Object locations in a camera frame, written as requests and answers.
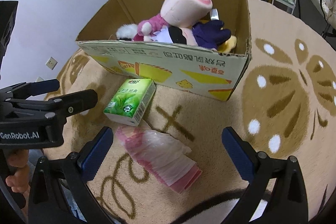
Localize white wall socket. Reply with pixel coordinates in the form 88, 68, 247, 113
46, 56, 58, 69

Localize green tissue pack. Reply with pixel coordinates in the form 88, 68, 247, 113
103, 78, 156, 127

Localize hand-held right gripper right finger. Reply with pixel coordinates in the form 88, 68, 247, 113
222, 127, 308, 224

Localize pink fluffy plush toy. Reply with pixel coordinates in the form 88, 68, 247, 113
115, 14, 168, 42

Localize metal chair legs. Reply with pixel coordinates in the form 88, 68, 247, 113
321, 21, 336, 39

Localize white-haired plush doll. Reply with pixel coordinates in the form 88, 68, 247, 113
154, 20, 232, 51

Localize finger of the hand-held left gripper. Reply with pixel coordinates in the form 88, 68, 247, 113
0, 79, 60, 103
0, 89, 98, 123

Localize pink swirl roll plush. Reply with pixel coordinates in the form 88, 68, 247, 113
160, 0, 213, 28

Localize pink plastic bag roll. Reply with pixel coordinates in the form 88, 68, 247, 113
115, 126, 202, 193

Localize person's left hand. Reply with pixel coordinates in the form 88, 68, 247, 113
5, 149, 30, 194

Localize cardboard box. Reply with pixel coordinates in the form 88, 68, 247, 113
76, 0, 252, 102

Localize yellow plush toy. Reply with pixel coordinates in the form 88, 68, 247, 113
217, 35, 237, 53

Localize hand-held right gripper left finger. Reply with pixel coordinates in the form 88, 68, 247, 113
28, 126, 114, 224

